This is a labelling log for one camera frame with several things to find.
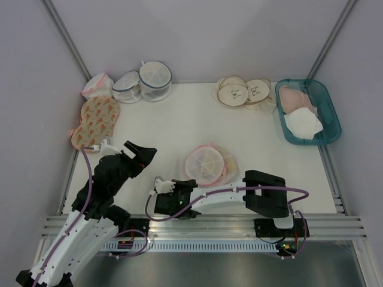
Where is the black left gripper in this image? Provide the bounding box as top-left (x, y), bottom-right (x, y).
top-left (110, 141), bottom-right (157, 194)

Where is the white pink-zip mesh laundry bag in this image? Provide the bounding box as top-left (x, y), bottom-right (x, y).
top-left (184, 143), bottom-right (239, 187)

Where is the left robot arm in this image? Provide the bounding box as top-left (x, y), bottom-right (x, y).
top-left (16, 141), bottom-right (157, 286)

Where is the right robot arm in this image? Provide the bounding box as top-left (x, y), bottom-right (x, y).
top-left (154, 170), bottom-right (295, 236)

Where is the floral beige bra pouch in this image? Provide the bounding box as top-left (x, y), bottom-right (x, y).
top-left (70, 96), bottom-right (120, 150)

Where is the white blue-trim flat laundry bag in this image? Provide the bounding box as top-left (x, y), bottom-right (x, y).
top-left (112, 71), bottom-right (142, 103)

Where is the white blue-trim tall laundry bag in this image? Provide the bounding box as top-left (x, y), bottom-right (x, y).
top-left (138, 61), bottom-right (172, 102)

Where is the white pink-trim corner laundry bag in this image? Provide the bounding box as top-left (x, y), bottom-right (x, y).
top-left (81, 72), bottom-right (114, 100)

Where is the beige round laundry bag front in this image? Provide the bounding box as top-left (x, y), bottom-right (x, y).
top-left (211, 75), bottom-right (248, 107)

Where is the beige round laundry bag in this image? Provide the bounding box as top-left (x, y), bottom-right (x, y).
top-left (211, 75), bottom-right (248, 107)
top-left (244, 78), bottom-right (276, 115)

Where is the beige round laundry bag rear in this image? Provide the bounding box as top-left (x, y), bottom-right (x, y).
top-left (244, 78), bottom-right (276, 115)

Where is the white bra in basket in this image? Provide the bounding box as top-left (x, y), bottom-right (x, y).
top-left (284, 108), bottom-right (323, 140)

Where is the pink bra in basket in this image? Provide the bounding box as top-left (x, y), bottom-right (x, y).
top-left (278, 86), bottom-right (317, 115)

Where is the teal plastic basket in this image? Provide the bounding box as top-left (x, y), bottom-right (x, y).
top-left (275, 79), bottom-right (342, 146)

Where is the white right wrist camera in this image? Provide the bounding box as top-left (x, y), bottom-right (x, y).
top-left (149, 177), bottom-right (176, 196)

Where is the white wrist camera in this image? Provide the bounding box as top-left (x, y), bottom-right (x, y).
top-left (149, 177), bottom-right (176, 196)
top-left (92, 139), bottom-right (120, 156)

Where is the aluminium mounting rail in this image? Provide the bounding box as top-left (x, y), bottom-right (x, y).
top-left (41, 213), bottom-right (367, 240)

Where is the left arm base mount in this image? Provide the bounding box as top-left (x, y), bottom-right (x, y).
top-left (116, 218), bottom-right (150, 238)

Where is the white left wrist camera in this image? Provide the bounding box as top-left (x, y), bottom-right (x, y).
top-left (92, 139), bottom-right (120, 156)

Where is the white slotted cable duct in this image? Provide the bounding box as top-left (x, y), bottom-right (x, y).
top-left (100, 239), bottom-right (278, 253)

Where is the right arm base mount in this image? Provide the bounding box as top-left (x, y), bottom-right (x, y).
top-left (254, 218), bottom-right (310, 239)

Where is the left aluminium frame post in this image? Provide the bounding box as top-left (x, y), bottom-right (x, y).
top-left (40, 0), bottom-right (91, 81)

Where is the aluminium frame post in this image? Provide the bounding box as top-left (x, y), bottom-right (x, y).
top-left (40, 0), bottom-right (91, 81)
top-left (306, 0), bottom-right (358, 79)

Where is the right aluminium frame post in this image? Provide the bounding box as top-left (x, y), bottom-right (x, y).
top-left (306, 0), bottom-right (358, 79)

